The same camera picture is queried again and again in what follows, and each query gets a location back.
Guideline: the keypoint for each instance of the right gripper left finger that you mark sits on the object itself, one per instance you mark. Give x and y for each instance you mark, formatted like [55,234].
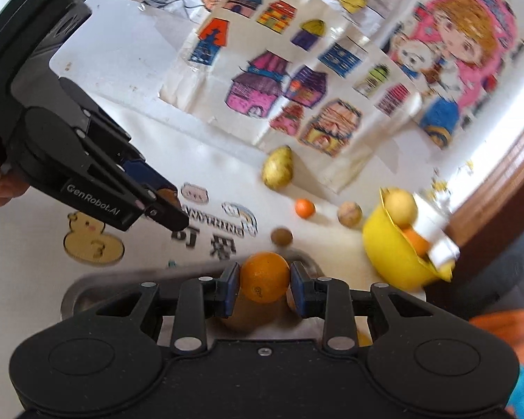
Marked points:
[198,300]

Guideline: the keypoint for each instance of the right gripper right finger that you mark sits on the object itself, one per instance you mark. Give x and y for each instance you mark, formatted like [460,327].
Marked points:
[330,300]

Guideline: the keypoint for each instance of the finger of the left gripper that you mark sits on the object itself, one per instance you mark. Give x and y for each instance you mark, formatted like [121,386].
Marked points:
[146,183]
[164,213]

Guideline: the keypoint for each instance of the orange tangerine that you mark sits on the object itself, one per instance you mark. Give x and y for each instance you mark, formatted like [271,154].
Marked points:
[264,277]
[304,208]

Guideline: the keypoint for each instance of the large yellow mango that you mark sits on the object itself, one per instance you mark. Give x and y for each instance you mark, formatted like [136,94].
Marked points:
[278,320]

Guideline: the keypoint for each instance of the metal tray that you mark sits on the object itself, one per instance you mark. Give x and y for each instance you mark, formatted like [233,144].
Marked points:
[97,288]

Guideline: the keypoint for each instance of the small brown kiwi fruit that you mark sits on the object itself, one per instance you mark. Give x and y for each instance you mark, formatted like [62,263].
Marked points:
[281,237]

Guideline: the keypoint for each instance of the yellow plastic bowl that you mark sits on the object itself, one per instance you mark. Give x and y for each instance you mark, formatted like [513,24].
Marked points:
[392,255]

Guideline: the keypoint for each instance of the white printed tablecloth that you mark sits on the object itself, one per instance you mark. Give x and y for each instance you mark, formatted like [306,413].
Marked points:
[36,271]

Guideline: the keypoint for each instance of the small beige striped melon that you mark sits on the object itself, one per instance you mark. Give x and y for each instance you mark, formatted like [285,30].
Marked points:
[349,214]

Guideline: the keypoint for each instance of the yellow apple in bowl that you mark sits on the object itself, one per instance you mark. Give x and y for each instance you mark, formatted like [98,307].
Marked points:
[401,207]

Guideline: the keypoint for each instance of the white rolled paper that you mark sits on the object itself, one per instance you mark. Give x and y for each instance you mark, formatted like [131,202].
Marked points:
[443,251]

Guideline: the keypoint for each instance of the yellow green pear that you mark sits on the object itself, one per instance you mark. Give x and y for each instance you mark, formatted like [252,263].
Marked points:
[278,169]

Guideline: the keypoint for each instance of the white orange cup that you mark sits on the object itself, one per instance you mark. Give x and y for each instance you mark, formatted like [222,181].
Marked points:
[428,226]

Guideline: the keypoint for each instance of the yellow flower twig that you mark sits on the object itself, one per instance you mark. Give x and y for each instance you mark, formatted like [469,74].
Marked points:
[440,189]

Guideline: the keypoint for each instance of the houses children drawing paper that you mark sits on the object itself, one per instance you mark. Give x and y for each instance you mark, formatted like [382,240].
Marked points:
[295,73]

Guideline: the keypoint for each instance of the girl with bear drawing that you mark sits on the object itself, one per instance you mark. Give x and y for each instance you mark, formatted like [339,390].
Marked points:
[454,52]

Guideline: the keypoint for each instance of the wooden door frame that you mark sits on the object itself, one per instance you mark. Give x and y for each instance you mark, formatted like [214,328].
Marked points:
[490,197]

